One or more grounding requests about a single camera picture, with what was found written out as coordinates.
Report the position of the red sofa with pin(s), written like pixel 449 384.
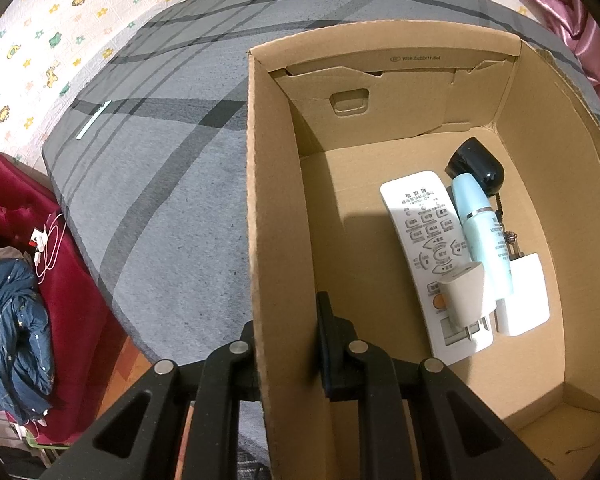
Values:
pixel 75 300

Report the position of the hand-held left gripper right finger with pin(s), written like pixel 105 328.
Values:
pixel 330 350

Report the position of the black glossy plastic case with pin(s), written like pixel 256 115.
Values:
pixel 480 160

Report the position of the small white charger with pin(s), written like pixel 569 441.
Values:
pixel 467 295

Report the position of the light green ruler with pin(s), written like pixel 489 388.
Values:
pixel 93 120

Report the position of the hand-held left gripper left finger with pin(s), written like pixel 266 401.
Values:
pixel 240 360

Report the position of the dark blue jacket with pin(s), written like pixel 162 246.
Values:
pixel 10 320

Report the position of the large white charger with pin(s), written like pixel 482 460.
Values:
pixel 527 300

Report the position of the green plastic stool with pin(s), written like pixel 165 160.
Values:
pixel 37 441

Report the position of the brown cloth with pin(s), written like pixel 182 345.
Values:
pixel 0 252

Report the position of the light blue lotion bottle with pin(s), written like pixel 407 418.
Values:
pixel 480 220

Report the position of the white remote control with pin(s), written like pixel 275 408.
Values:
pixel 420 230

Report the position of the pink satin curtain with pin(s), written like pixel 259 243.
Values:
pixel 585 25

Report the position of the brown cardboard box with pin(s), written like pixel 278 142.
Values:
pixel 360 185

